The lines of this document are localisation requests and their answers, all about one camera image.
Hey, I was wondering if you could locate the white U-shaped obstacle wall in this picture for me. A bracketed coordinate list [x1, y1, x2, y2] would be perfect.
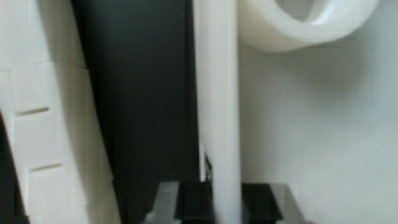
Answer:
[0, 0, 120, 224]

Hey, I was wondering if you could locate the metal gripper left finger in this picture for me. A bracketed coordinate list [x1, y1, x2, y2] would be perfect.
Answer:
[142, 181, 213, 224]

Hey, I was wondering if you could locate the white square table top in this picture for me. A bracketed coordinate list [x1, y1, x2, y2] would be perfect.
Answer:
[193, 0, 398, 224]

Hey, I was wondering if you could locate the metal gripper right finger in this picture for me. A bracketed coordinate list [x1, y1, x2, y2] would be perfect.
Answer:
[241, 183, 310, 224]

